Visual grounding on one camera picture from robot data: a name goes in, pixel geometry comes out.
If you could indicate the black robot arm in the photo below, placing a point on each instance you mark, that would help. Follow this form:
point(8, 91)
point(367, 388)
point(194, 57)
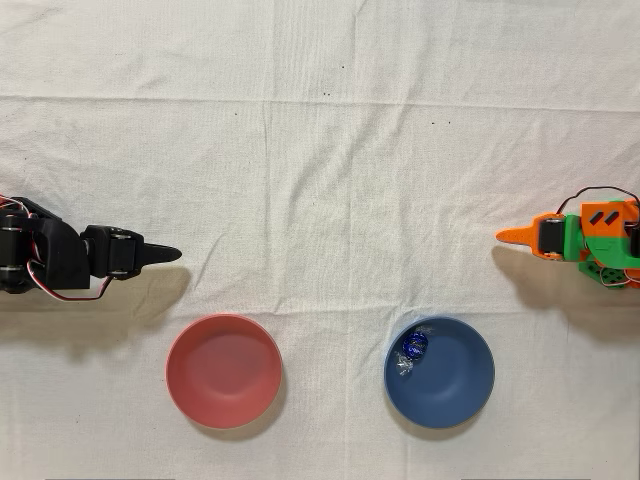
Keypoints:
point(60, 250)

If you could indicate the pink bowl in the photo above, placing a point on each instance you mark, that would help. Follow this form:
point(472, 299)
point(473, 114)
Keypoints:
point(225, 370)

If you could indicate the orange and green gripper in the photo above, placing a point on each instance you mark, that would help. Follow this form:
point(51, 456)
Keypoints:
point(551, 237)

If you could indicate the blue foil candy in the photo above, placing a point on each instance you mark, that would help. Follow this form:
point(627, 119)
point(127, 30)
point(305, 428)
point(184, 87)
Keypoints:
point(415, 345)

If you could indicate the white tablecloth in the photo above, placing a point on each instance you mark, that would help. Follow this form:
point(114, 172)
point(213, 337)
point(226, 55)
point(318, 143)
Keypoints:
point(320, 150)

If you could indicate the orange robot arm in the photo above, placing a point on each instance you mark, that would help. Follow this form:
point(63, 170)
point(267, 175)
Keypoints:
point(605, 220)

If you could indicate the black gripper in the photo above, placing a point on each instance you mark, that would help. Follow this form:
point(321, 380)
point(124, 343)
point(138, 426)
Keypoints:
point(121, 253)

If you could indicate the blue bowl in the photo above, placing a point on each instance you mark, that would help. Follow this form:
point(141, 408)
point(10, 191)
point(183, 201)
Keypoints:
point(450, 380)

